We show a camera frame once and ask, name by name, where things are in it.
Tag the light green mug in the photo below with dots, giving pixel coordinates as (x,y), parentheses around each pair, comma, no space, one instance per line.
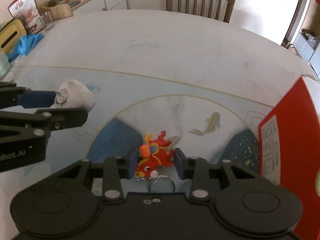
(5,65)

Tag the white plush keychain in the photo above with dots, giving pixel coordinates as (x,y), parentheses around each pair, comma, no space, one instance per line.
(74,94)

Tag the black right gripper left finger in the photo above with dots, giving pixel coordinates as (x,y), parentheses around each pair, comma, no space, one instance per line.
(114,170)

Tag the red fish plush keychain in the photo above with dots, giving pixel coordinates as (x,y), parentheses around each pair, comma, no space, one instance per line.
(154,153)

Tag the blue rubber glove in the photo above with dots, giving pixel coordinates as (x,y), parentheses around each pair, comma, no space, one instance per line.
(24,45)

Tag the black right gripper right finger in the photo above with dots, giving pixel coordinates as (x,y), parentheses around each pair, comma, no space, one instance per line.
(195,169)

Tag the clear drinking glass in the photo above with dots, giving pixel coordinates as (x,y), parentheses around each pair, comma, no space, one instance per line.
(48,21)

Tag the red and white snack bag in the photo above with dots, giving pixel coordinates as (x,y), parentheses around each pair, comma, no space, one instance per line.
(27,12)

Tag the white wooden sideboard cabinet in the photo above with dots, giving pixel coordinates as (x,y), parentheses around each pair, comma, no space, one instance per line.
(84,7)

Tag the yellow tissue box holder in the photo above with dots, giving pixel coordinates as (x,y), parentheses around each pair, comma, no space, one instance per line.
(10,35)

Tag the small wooden box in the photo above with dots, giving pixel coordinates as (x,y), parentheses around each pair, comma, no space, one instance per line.
(58,12)

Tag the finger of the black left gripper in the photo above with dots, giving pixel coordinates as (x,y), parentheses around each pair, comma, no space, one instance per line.
(11,96)
(25,126)

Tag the brown wooden dining chair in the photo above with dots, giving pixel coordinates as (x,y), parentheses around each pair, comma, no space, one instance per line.
(220,10)

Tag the white wall storage unit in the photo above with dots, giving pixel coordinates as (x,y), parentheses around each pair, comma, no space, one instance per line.
(304,36)

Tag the red and white cardboard box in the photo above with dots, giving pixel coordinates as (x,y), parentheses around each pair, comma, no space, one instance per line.
(289,150)

